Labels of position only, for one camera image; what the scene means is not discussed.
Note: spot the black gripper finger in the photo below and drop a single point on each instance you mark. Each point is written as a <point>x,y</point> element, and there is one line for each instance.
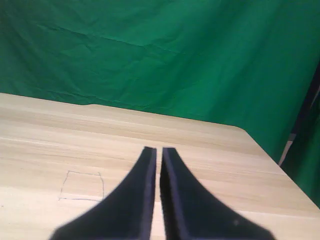
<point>125,207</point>
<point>190,212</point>

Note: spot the dark backdrop stand pole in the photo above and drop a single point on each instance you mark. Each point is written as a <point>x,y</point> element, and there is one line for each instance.
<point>303,117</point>

